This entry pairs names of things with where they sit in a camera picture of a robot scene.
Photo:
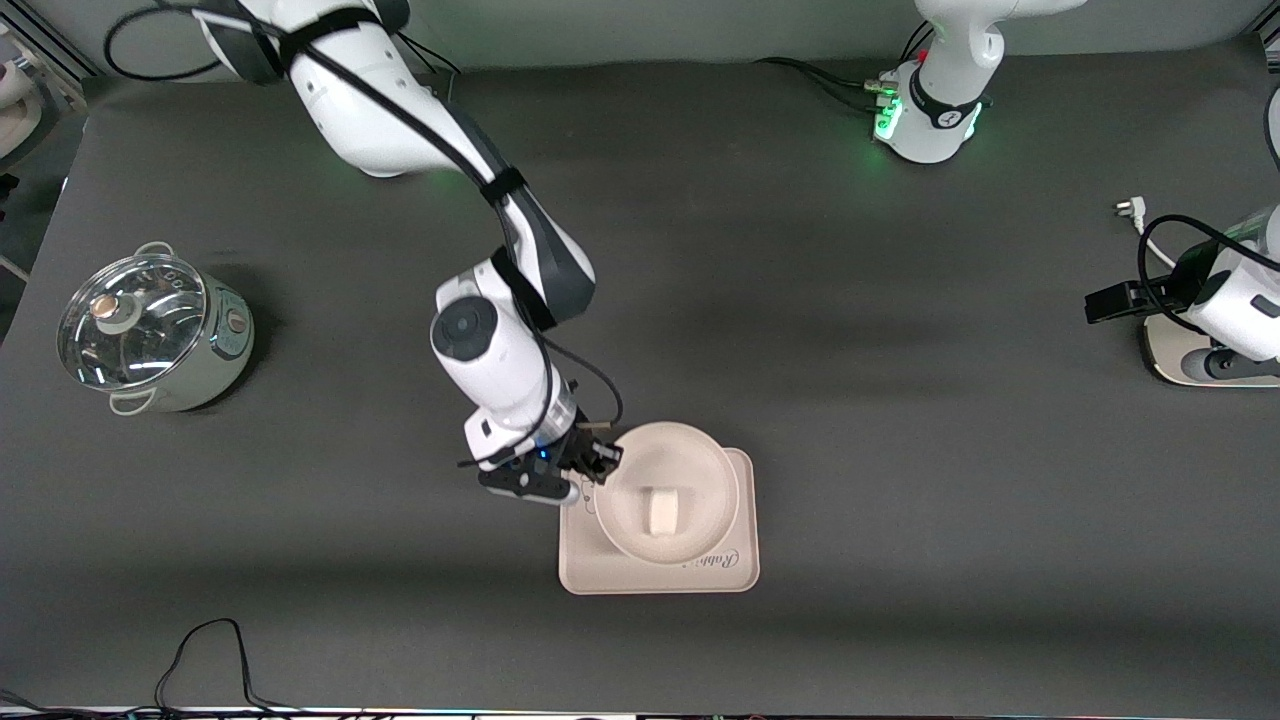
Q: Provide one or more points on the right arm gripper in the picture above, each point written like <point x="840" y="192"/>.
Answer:
<point x="577" y="447"/>

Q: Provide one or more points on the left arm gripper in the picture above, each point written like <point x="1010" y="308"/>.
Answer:
<point x="1178" y="279"/>

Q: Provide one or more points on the small white bun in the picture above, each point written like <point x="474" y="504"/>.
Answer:
<point x="660" y="510"/>

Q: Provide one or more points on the round beige plate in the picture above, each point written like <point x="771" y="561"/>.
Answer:
<point x="690" y="470"/>

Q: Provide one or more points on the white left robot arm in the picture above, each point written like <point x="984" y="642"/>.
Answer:
<point x="940" y="110"/>

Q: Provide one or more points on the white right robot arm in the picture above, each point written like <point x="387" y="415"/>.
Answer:
<point x="370" y="100"/>

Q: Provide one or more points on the beige rectangular rabbit tray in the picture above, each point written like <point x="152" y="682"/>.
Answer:
<point x="600" y="572"/>

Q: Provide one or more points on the white toaster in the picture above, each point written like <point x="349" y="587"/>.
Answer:
<point x="1165" y="360"/>

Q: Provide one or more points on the pale green electric pot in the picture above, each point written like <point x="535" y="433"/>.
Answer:
<point x="215" y="350"/>

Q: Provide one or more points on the glass pot lid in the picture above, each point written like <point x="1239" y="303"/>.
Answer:
<point x="130" y="352"/>

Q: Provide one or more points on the beige background object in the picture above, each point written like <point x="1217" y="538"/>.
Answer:
<point x="20" y="115"/>

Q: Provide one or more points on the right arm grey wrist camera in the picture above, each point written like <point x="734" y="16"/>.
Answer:
<point x="530" y="488"/>

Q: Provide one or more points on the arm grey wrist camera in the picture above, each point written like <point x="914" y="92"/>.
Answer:
<point x="1240" y="365"/>
<point x="530" y="488"/>

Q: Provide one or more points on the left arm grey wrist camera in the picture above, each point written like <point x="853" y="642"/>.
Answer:
<point x="1240" y="365"/>

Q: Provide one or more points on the aluminium frame profile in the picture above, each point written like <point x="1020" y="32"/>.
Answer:
<point x="60" y="45"/>
<point x="1270" y="40"/>

